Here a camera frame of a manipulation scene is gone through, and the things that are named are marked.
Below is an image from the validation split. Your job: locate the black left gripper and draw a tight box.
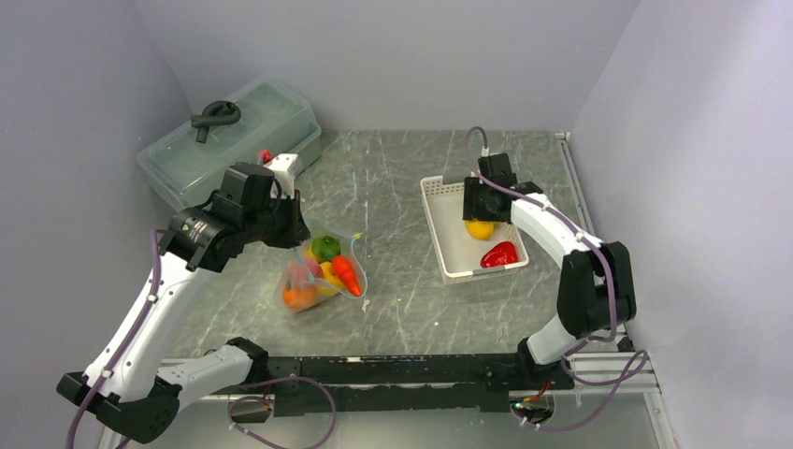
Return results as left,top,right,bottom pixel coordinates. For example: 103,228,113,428
242,188,311,249

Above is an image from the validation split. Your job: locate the yellow toy lemon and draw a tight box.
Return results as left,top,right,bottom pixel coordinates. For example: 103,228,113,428
464,220,497,240

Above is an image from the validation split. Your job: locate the pink toy peach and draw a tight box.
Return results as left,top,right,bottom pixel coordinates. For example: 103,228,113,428
285,257,323,290

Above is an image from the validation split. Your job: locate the clear zip top bag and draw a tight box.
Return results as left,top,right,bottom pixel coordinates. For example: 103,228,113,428
272,219,368,313

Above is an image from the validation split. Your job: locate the orange toy carrot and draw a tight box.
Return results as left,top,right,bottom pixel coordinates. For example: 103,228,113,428
331,254,363,297

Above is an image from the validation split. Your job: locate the orange toy orange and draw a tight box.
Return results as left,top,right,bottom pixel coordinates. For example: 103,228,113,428
281,285,318,311

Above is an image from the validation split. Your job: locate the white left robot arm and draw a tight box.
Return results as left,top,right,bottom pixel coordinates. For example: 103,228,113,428
57,153,310,444

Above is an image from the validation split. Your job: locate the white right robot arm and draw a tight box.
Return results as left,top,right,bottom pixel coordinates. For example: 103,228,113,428
463,153,637,388

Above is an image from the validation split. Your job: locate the green toy vegetable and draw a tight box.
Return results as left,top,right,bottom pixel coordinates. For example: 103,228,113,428
310,235,341,263

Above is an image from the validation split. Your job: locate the red toy pepper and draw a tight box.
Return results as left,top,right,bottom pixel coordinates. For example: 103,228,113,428
480,241,520,268

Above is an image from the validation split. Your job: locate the white perforated plastic basket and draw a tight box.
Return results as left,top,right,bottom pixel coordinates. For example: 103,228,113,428
419,176,529,285

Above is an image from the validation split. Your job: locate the green lidded storage box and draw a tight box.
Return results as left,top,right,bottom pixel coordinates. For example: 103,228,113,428
137,78,322,210

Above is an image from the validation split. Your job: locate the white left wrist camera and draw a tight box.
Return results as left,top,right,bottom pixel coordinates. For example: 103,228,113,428
264,153,303,198

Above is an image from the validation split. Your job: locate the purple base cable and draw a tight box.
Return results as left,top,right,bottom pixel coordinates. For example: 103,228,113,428
226,379,338,449

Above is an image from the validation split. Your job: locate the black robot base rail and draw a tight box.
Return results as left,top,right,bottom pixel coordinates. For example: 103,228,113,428
210,353,574,416

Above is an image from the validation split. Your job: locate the aluminium frame rail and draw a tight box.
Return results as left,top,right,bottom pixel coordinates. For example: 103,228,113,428
555,132,649,393

